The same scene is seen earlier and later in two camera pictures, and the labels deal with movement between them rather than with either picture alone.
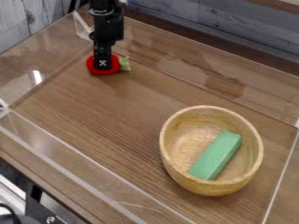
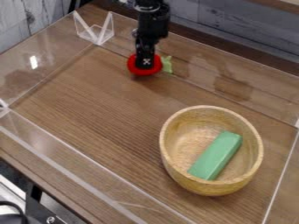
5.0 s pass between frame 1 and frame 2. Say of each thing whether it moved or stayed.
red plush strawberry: moved
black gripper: moved
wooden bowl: stayed
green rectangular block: stayed
